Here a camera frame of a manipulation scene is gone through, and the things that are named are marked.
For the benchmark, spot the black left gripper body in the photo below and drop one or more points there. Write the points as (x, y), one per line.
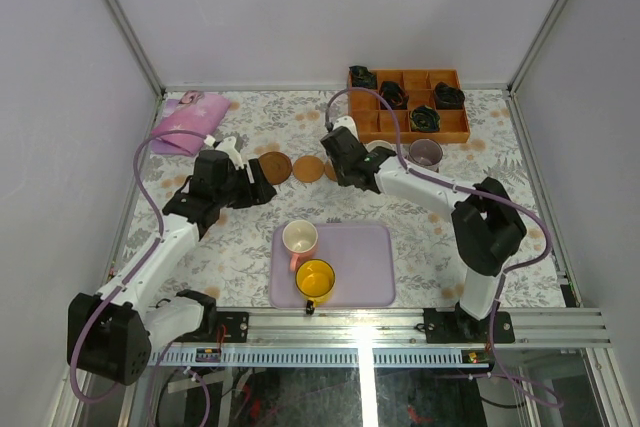
(255, 181)

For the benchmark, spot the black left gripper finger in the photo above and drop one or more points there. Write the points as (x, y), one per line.
(261, 189)
(246, 195)

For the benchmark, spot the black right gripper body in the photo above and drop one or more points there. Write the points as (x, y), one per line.
(341, 173)

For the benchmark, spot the large dark wooden saucer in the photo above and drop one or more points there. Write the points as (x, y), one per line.
(276, 166)

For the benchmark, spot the light wooden coaster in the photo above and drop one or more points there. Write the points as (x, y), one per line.
(329, 171)
(308, 169)

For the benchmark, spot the purple mug black handle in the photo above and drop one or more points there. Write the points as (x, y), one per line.
(426, 153)

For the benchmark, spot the cream white mug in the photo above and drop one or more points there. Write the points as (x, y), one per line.
(370, 146)

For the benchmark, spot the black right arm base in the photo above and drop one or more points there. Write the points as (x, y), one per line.
(454, 325)

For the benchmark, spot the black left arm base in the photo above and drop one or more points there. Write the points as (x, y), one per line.
(193, 316)

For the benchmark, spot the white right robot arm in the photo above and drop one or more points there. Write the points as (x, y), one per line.
(487, 227)

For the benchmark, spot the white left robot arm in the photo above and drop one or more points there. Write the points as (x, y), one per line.
(114, 332)

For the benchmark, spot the wooden compartment box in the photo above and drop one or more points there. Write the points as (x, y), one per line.
(375, 120)

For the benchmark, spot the pink mug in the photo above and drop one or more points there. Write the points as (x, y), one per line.
(300, 239)

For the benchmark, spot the pink folded cloth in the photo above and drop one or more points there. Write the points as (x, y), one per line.
(195, 111)

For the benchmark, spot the dark rolled sock orange dots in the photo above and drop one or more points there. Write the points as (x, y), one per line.
(394, 95)

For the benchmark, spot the dark rolled sock green-yellow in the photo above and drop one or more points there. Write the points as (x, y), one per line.
(424, 119)

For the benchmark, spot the lilac plastic tray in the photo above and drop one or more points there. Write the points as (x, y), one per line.
(361, 257)

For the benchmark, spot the dark rolled sock back-left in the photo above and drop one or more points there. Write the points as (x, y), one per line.
(361, 76)

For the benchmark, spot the dark rolled sock right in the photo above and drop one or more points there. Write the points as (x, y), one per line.
(447, 97)

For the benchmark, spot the yellow mug black handle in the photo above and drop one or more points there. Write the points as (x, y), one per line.
(315, 281)

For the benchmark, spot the blue slotted cable duct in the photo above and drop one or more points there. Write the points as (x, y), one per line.
(451, 358)

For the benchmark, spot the aluminium frame rail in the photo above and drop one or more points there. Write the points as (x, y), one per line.
(563, 328)

